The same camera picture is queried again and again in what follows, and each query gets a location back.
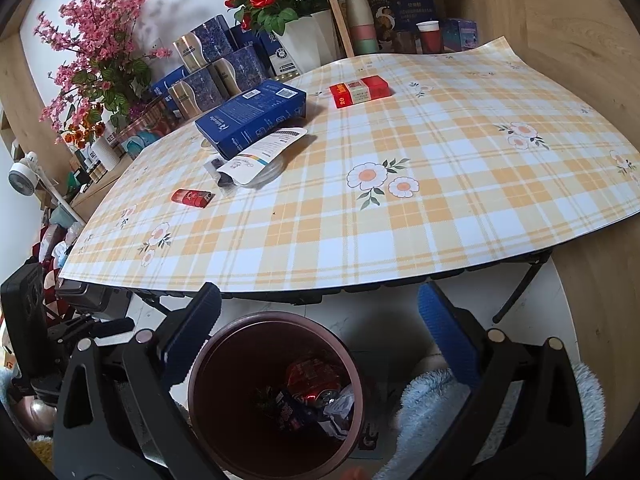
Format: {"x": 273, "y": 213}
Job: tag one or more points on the brown round trash bin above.
{"x": 225, "y": 360}

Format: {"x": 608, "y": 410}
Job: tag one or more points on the small green wrapper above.
{"x": 263, "y": 400}

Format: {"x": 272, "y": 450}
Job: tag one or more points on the blue white milk case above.
{"x": 282, "y": 62}

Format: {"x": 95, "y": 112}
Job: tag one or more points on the red cigarette box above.
{"x": 360, "y": 91}

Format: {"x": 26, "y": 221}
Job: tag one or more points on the dark blue printed box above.
{"x": 415, "y": 10}

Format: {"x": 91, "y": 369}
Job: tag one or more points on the stack of pastel paper cups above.
{"x": 361, "y": 20}

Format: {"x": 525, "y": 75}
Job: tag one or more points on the small blue box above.
{"x": 245, "y": 37}

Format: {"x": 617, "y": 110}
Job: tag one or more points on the row of small brown bottles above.
{"x": 92, "y": 170}

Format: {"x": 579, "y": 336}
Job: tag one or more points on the striped scalloped basket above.
{"x": 147, "y": 132}

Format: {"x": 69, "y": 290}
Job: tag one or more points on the orange artificial flowers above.
{"x": 82, "y": 130}

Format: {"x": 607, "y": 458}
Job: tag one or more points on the light blue printed box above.
{"x": 462, "y": 35}

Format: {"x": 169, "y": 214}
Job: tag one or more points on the small white fan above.
{"x": 22, "y": 177}

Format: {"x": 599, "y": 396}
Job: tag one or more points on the blue tissue carton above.
{"x": 167, "y": 82}

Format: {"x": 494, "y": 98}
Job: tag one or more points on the low wooden cabinet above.
{"x": 97, "y": 195}

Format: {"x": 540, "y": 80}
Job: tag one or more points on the white paper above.
{"x": 340, "y": 410}

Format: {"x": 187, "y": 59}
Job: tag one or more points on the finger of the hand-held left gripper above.
{"x": 95, "y": 331}

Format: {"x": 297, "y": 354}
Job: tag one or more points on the red crushed packet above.
{"x": 310, "y": 375}

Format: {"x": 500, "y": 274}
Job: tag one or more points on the shiny metal pot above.
{"x": 32, "y": 415}

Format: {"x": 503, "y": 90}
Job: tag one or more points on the white faceted flower pot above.
{"x": 307, "y": 42}

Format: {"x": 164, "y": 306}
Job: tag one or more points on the pink artificial blossom bouquet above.
{"x": 95, "y": 45}

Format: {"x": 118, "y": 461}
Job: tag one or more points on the yellow checked floral tablecloth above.
{"x": 400, "y": 220}

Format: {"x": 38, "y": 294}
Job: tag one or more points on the blue moon print box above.
{"x": 382, "y": 20}

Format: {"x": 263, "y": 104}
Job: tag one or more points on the red checked cloth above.
{"x": 47, "y": 250}

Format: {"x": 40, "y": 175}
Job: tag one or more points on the red cup white lid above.
{"x": 430, "y": 40}

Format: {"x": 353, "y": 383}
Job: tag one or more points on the clear glass cup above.
{"x": 406, "y": 42}

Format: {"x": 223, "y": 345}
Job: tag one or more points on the clear plastic pack white card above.
{"x": 250, "y": 162}

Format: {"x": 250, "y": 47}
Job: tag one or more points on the narrow white vase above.
{"x": 105, "y": 152}

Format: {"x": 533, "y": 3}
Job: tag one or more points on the small red lighter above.
{"x": 191, "y": 197}

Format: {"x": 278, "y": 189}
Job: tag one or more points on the blue gold gift box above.
{"x": 240, "y": 70}
{"x": 202, "y": 45}
{"x": 195, "y": 91}

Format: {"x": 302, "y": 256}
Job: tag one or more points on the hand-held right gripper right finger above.
{"x": 447, "y": 332}

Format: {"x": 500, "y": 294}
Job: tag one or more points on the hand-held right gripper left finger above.
{"x": 192, "y": 332}

